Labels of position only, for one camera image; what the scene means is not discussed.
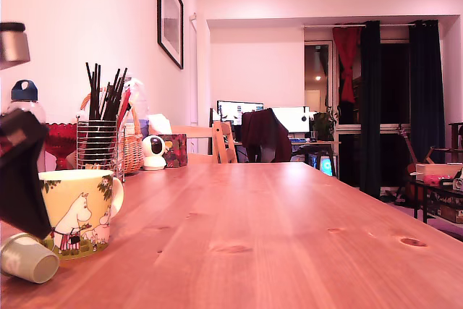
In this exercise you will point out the pale coffee capsule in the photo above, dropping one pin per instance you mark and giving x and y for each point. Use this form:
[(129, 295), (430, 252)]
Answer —
[(29, 262)]

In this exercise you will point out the yellow cartoon print mug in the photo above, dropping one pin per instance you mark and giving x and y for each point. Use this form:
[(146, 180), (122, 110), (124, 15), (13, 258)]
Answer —
[(83, 186)]

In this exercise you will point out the red glass footed bowl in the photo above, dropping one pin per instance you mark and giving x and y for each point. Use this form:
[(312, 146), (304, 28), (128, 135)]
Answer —
[(61, 135)]

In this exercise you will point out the clear water bottle blue cap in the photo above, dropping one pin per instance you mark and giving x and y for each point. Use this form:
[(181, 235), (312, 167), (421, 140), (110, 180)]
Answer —
[(24, 90)]

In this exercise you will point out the black chopstick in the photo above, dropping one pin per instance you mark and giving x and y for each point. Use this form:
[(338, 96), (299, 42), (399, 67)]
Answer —
[(116, 77), (89, 92), (95, 92), (123, 77), (99, 92)]

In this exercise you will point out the red utensil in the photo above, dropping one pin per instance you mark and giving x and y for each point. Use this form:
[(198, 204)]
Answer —
[(125, 101)]

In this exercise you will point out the clear plastic bottle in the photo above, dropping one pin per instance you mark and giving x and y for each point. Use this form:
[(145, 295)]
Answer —
[(142, 104)]

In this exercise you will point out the white tissue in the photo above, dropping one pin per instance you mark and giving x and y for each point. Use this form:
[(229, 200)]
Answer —
[(160, 124)]

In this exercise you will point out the floral tissue box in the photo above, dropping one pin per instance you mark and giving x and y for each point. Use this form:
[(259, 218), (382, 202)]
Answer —
[(178, 151)]

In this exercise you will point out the pale wooden chair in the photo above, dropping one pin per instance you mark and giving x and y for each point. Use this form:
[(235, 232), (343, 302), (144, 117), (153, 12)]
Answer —
[(226, 142)]

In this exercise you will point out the computer monitor showing windows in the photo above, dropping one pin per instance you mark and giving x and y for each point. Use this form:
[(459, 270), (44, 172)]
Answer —
[(233, 110)]

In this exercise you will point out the grey office chair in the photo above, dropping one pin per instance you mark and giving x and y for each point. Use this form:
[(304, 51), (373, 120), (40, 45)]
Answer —
[(268, 153)]

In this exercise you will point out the dark red jacket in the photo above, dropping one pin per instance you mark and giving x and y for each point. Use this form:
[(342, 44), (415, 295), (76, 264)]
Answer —
[(266, 128)]

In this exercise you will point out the computer monitor showing white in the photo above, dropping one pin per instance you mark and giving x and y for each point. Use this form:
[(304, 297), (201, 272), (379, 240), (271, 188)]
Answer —
[(291, 119)]

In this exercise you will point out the backlit keyboard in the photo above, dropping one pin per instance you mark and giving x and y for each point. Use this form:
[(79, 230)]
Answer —
[(300, 139)]

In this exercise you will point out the small black round webcam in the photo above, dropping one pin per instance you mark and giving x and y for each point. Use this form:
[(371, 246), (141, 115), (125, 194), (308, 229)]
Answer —
[(304, 118)]

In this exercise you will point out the wooden computer desk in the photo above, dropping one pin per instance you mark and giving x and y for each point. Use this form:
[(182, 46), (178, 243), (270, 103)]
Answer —
[(320, 142)]

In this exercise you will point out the glowing computer case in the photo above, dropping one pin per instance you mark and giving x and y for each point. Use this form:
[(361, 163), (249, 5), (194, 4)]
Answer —
[(327, 167)]

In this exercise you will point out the green potted plant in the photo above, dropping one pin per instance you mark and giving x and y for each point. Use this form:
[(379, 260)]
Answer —
[(323, 124)]

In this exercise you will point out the white framed glass door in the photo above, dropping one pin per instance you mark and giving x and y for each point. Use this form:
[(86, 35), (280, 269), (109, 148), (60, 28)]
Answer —
[(318, 66)]

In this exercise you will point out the white curtain rod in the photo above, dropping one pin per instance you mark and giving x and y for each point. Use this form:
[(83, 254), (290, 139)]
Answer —
[(320, 25)]

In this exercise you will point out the red curtain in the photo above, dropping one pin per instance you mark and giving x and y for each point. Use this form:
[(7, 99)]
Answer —
[(345, 48)]

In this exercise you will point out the dark curtain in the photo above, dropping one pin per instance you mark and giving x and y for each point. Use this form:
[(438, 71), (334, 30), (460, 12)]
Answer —
[(427, 88), (370, 106)]

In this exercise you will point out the dark shoe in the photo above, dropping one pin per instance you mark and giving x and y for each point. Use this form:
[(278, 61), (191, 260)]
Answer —
[(394, 198)]

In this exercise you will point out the wooden guitar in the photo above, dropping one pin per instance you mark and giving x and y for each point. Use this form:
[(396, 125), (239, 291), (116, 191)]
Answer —
[(409, 148)]

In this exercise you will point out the black side table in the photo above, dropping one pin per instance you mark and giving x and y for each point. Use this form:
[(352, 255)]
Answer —
[(424, 207)]

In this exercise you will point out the pink case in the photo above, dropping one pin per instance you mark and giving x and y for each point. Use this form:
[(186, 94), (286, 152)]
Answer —
[(432, 179)]

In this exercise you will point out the pale wooden box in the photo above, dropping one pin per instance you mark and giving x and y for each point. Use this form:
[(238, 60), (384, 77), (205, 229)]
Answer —
[(436, 169)]

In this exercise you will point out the brown printed box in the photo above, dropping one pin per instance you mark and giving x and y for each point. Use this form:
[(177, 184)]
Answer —
[(450, 211)]

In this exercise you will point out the wooden shelf unit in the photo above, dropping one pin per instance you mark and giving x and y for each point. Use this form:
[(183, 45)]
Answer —
[(456, 128)]

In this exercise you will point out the small white round camera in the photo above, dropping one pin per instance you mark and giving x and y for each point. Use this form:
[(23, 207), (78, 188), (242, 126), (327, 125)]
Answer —
[(148, 160)]

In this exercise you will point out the white wall pipe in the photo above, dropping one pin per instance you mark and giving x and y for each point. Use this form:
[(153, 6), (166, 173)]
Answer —
[(193, 70)]

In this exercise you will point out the black framed wall picture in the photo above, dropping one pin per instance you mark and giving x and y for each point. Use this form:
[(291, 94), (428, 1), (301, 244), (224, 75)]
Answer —
[(171, 16)]

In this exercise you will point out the white instant camera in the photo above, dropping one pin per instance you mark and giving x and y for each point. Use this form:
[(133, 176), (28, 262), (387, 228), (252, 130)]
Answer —
[(460, 183)]

